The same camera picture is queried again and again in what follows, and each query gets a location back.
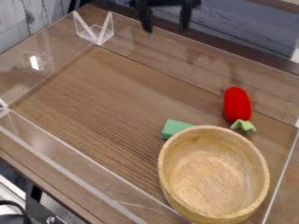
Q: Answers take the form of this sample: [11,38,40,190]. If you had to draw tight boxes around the black cable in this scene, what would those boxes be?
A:
[0,200,30,224]

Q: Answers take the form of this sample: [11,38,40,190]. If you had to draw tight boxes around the clear acrylic corner bracket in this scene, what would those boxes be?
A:
[73,11,115,46]

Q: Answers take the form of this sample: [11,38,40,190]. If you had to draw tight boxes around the red plush strawberry toy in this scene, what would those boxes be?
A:
[223,87,257,131]

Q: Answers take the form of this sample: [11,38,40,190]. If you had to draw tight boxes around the clear acrylic tray wall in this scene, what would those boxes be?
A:
[0,5,299,224]

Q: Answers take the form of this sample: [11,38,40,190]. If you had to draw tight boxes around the green foam block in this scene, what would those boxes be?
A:
[162,119,194,140]

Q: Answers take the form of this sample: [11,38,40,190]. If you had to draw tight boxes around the wooden oval bowl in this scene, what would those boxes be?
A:
[158,125,270,224]

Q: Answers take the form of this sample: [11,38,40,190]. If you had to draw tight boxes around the black metal table leg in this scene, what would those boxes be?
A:
[26,185,67,224]

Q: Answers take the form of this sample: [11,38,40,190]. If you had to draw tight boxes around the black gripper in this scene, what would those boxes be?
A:
[130,0,202,33]

